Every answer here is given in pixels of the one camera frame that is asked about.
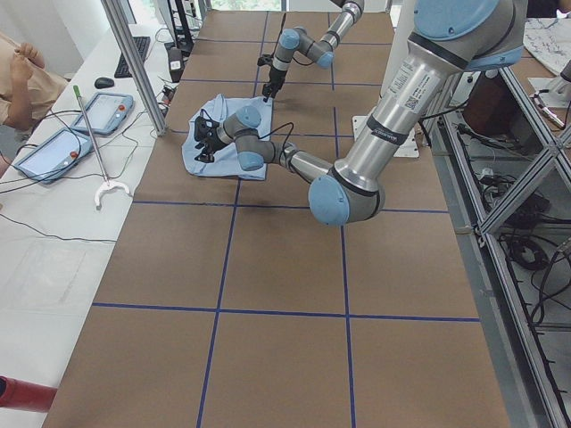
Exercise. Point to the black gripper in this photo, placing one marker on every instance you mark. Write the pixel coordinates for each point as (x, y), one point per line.
(276, 76)
(212, 139)

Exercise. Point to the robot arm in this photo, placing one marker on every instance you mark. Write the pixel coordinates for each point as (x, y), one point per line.
(297, 39)
(447, 38)

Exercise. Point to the white reach grabber stick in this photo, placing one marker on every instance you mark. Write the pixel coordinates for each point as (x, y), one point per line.
(108, 184)

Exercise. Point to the far teach pendant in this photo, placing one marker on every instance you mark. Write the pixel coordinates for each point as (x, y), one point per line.
(106, 111)

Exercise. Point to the teach pendant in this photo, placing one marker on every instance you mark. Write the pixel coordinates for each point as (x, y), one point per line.
(106, 111)
(55, 156)

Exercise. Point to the black computer mouse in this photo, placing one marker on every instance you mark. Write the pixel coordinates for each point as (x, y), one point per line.
(103, 83)

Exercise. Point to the near teach pendant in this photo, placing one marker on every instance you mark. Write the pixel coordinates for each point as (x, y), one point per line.
(55, 156)

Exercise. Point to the seated person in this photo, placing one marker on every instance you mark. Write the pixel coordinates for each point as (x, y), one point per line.
(28, 89)

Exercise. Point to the red fire extinguisher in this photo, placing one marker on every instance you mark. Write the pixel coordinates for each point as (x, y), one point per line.
(25, 396)

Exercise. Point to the aluminium frame post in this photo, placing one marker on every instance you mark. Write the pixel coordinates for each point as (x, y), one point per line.
(120, 29)

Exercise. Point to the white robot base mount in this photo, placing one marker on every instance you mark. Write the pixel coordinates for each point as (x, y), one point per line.
(391, 120)

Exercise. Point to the aluminium frame rack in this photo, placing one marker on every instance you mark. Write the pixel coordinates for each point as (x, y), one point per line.
(507, 168)

